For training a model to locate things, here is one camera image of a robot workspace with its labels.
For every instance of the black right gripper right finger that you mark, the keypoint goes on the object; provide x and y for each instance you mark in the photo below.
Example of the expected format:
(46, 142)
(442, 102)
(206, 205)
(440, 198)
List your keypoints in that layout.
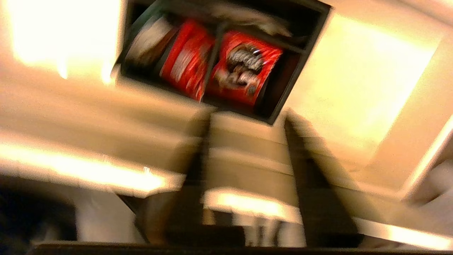
(325, 219)

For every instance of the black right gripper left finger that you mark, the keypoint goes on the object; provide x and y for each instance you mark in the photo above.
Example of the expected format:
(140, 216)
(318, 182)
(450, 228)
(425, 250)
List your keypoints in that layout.
(191, 226)

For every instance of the red snack packet white print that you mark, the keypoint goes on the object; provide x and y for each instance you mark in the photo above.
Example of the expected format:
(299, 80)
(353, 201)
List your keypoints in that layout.
(187, 60)

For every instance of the black organizer box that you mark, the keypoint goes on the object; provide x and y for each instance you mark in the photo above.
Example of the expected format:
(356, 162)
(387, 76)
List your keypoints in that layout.
(286, 85)

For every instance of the red snack packet dark print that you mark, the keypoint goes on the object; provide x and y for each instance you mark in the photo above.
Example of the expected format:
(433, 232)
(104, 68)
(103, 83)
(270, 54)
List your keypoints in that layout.
(244, 71)

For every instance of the white crumpled wrapper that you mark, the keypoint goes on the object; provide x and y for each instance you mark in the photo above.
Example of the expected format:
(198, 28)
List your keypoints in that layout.
(262, 23)

